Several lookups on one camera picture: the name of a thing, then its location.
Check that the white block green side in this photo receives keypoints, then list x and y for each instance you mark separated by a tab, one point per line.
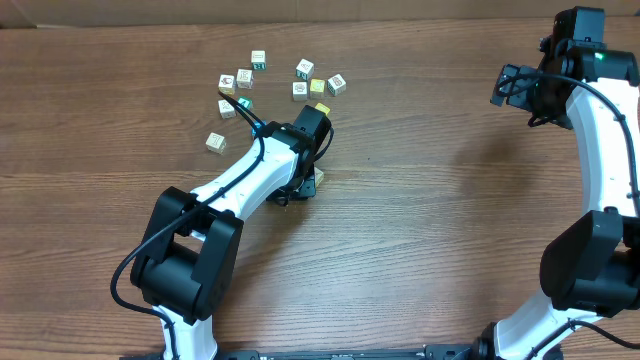
336	84

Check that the green number 4 block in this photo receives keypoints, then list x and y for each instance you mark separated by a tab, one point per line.
245	102

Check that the yellow top block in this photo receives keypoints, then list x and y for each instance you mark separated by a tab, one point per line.
317	88

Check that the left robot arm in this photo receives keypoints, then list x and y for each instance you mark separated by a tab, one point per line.
184	264

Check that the plain block K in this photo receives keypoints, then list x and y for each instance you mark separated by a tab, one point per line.
245	79

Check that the plain block red drawing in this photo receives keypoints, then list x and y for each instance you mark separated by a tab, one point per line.
300	91

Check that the yellow block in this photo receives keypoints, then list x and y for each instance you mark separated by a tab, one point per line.
317	88
323	108

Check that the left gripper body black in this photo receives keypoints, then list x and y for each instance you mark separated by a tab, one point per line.
302	186

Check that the block with red picture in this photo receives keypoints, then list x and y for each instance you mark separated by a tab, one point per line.
227	84

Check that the block with teal side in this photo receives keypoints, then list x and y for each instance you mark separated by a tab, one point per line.
258	60

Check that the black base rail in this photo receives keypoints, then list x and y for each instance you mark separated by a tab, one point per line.
428	352

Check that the white block teal side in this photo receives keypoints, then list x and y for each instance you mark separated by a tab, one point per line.
305	69

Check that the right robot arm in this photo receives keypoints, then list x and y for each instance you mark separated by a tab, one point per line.
590	271

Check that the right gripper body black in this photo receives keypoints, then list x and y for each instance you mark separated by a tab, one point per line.
507	85

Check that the blue letter H block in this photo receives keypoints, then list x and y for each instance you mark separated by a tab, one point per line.
255	129

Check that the plain wooden block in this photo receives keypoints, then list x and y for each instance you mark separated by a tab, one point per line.
226	110

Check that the plain block red car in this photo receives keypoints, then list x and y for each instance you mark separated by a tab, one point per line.
318	176

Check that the plain block letter T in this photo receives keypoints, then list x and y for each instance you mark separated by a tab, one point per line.
216	143

